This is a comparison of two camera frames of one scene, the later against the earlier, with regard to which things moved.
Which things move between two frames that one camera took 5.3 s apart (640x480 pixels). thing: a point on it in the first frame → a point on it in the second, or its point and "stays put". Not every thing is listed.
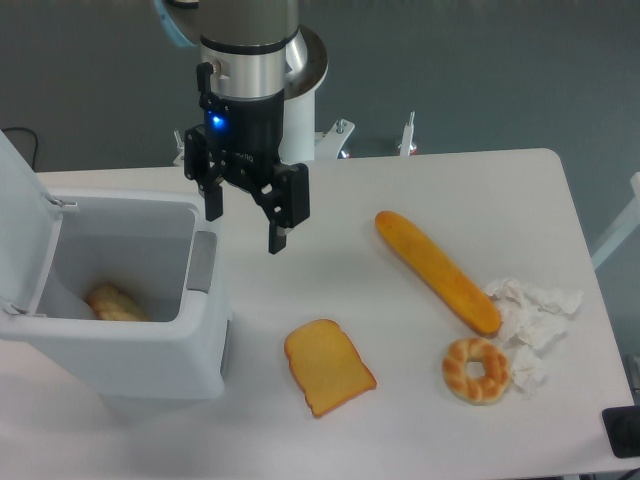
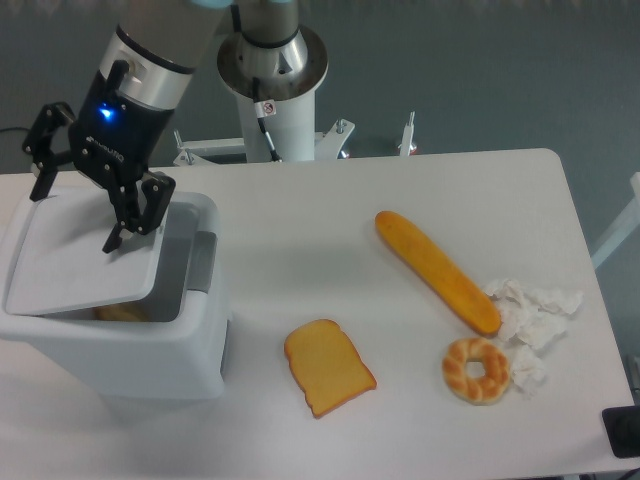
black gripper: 246,133 → 121,134
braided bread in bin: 110,303 stays put
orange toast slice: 326,365 stays put
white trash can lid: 30,221 → 61,264
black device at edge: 622,425 stays put
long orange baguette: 439,273 stays put
